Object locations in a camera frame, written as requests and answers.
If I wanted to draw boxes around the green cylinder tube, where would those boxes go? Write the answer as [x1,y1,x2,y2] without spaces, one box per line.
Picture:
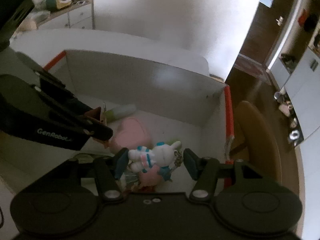
[101,104,137,124]

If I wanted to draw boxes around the pink heart-shaped box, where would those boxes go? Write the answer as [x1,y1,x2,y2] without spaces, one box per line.
[110,117,153,154]

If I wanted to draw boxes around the pink dress doll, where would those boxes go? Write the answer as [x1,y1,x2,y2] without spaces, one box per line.
[117,165,177,192]

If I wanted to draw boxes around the white bunny figurine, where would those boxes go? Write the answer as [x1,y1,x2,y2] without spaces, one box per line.
[128,141,182,173]

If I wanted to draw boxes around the pink binder clip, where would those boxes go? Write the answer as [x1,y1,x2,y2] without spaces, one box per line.
[84,107,113,149]

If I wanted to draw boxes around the red cardboard box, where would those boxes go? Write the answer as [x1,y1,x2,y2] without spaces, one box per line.
[42,49,235,193]

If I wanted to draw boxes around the wooden chair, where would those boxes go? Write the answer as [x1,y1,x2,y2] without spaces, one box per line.
[229,101,282,184]

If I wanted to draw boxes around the white drawer cabinet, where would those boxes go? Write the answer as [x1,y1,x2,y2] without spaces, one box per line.
[37,0,95,30]

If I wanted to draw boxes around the brown wooden door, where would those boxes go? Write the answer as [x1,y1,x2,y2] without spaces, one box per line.
[240,0,294,64]

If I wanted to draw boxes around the white wall cabinet unit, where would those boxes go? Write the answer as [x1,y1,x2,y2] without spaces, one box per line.
[267,0,319,146]

